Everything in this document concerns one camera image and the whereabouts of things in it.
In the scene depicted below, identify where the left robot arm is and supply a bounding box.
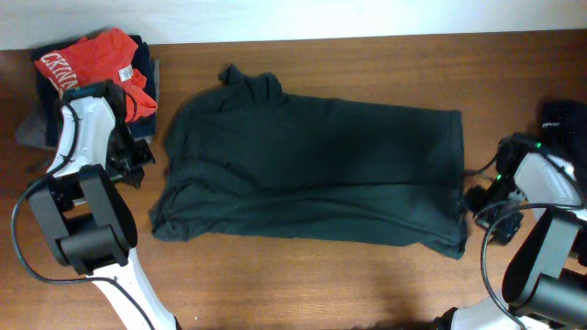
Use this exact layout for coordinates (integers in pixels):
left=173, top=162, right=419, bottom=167
left=19, top=80, right=180, bottom=329

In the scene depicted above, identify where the folded red printed t-shirt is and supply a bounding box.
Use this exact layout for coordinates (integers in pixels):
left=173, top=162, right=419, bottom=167
left=34, top=28, right=158, bottom=123

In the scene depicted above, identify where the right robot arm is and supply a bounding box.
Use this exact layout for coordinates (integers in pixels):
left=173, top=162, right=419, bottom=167
left=430, top=133, right=586, bottom=329

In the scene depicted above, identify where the black garment pile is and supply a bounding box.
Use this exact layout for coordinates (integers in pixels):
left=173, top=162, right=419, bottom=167
left=539, top=100, right=586, bottom=187

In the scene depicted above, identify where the folded grey garment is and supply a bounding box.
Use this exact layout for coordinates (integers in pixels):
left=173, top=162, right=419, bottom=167
left=15, top=60, right=161, bottom=149

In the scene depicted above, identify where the dark green t-shirt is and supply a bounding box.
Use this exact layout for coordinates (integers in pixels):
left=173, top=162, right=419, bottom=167
left=150, top=66, right=467, bottom=259

